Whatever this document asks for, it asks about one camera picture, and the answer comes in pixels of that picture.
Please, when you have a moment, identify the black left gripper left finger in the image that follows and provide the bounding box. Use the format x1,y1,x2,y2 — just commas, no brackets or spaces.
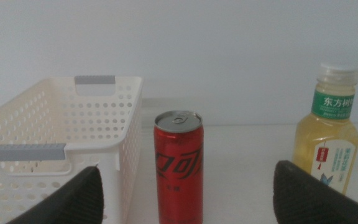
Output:
6,166,104,224

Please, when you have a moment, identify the yellow tea bottle green label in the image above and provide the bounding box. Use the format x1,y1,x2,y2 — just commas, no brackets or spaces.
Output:
292,63,358,196

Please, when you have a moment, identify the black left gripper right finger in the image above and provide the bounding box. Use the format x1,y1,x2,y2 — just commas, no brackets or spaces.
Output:
273,160,358,224

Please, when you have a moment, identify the red cola can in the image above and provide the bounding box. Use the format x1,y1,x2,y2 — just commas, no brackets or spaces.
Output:
153,110,204,224

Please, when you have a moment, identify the white perforated plastic basket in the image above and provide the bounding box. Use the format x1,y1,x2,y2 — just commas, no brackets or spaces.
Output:
0,75,144,224

